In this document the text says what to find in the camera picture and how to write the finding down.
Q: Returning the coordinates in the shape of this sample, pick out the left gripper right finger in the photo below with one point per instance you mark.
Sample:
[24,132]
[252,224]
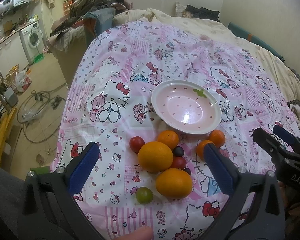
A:
[254,209]

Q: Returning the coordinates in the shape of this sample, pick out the black clothes at headboard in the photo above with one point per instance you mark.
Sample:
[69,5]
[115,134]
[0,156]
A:
[202,13]

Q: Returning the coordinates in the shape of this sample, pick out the red cherry tomato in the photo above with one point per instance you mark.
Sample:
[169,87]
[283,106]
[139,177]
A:
[136,144]
[179,162]

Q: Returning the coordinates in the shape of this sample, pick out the pink Hello Kitty cloth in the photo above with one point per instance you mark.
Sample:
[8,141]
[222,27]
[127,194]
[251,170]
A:
[109,102]

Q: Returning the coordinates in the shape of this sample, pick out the person's left hand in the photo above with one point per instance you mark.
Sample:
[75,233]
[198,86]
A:
[142,233]

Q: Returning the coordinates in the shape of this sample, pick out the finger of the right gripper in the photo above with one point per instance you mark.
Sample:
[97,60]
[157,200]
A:
[292,140]
[277,150]

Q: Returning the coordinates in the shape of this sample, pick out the small tangerine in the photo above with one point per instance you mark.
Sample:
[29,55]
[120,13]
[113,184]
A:
[200,148]
[217,137]
[169,138]

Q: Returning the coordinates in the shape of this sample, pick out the pink strawberry plate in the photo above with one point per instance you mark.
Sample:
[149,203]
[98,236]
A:
[186,107]

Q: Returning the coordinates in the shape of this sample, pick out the pile of dark clothes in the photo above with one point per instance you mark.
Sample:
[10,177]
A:
[81,7]

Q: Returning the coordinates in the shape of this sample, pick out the large orange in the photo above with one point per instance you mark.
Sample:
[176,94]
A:
[155,157]
[174,183]

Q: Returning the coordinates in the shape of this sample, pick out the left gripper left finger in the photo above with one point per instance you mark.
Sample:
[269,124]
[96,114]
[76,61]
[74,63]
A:
[51,211]

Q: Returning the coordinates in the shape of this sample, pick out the dark grape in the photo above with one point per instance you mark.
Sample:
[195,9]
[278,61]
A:
[178,151]
[188,171]

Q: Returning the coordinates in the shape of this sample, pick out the white washing machine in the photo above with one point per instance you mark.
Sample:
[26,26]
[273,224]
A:
[31,38]

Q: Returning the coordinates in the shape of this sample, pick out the white plastic bag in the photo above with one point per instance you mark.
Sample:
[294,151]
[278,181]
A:
[22,81]

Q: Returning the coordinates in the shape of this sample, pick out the green grape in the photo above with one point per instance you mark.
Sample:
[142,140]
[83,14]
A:
[144,195]

